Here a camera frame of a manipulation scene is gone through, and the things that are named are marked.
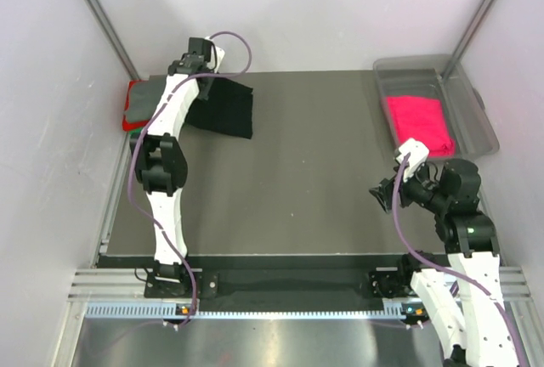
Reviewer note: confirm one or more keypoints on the right aluminium frame post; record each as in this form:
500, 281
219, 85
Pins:
469, 33

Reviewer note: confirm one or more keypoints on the folded grey t shirt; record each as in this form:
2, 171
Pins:
143, 98

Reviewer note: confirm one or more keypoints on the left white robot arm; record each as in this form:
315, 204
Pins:
160, 167

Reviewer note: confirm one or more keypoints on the folded green t shirt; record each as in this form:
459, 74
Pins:
135, 131

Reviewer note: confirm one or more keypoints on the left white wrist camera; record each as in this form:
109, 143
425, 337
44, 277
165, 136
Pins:
217, 56

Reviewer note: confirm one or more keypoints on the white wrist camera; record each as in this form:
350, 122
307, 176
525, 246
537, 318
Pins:
414, 153
217, 56

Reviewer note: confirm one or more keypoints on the black t shirt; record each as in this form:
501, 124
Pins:
227, 110

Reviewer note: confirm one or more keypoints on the slotted cable duct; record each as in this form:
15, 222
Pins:
177, 311

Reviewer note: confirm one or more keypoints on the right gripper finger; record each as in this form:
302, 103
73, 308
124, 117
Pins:
387, 186
384, 196

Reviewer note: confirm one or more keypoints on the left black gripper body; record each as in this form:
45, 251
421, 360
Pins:
204, 88

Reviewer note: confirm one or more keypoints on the aluminium frame post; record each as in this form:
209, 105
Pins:
469, 33
112, 37

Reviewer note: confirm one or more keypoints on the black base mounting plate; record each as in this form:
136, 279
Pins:
296, 282

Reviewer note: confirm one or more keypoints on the folded red t shirt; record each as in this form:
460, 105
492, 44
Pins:
126, 125

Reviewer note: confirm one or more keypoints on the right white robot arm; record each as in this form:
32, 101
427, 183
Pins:
463, 300

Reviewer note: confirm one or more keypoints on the pink t shirt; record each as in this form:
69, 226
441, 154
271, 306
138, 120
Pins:
422, 119

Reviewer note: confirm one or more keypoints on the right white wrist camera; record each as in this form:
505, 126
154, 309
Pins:
414, 153

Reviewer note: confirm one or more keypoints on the aluminium rail frame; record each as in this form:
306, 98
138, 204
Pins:
226, 342

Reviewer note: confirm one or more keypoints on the left aluminium frame post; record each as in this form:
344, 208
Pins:
112, 37

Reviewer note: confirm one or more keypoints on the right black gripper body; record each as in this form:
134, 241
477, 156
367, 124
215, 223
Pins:
420, 188

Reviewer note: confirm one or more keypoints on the clear plastic bin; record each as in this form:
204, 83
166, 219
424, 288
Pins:
463, 107

